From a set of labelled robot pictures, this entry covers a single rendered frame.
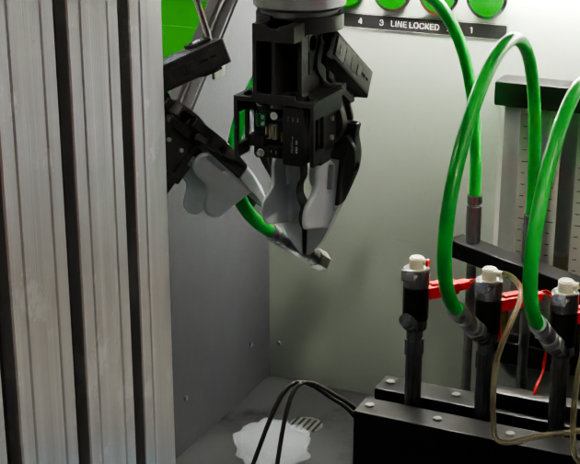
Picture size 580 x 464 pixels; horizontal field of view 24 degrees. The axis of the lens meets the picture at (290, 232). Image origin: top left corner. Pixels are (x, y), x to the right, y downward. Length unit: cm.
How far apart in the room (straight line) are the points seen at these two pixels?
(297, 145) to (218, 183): 23
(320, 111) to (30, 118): 68
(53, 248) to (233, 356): 137
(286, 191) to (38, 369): 74
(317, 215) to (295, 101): 11
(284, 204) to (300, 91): 12
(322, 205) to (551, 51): 57
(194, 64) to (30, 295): 89
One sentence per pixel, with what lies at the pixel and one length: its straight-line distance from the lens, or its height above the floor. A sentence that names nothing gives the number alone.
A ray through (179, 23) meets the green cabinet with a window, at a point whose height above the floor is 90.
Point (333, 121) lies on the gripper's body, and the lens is 110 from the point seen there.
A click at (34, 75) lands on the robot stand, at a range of 39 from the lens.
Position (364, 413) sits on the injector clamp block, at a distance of 146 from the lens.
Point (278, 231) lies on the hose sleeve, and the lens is 136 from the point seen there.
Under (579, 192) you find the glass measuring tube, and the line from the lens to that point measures 164.
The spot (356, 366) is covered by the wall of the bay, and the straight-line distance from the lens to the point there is 184.
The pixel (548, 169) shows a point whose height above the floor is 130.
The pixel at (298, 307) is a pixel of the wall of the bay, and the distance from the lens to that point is 184.
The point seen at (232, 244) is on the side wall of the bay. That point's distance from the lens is 172.
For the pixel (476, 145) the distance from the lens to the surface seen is 158.
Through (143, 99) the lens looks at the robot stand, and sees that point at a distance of 47.
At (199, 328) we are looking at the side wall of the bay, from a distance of 168.
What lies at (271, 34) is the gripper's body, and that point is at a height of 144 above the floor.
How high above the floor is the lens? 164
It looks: 19 degrees down
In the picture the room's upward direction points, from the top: straight up
